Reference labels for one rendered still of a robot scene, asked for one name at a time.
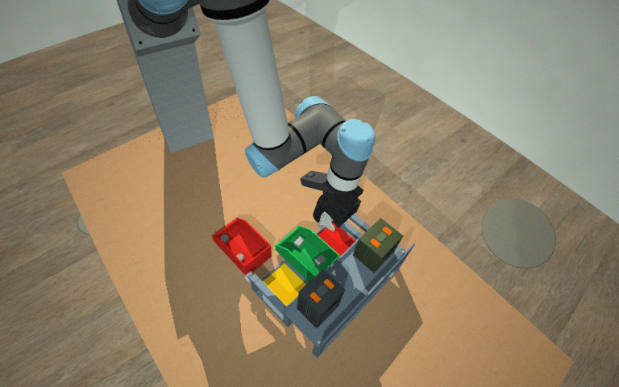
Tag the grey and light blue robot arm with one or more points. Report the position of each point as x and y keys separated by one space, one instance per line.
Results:
x=247 y=47

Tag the red bin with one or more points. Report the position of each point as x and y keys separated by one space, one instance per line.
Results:
x=243 y=238

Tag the dark grey tool case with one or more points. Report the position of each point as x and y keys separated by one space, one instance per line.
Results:
x=320 y=296

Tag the green bin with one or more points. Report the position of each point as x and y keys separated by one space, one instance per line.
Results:
x=302 y=258

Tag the olive green tool case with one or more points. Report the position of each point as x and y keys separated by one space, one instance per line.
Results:
x=377 y=244

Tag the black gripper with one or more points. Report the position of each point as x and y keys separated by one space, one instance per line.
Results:
x=340 y=205

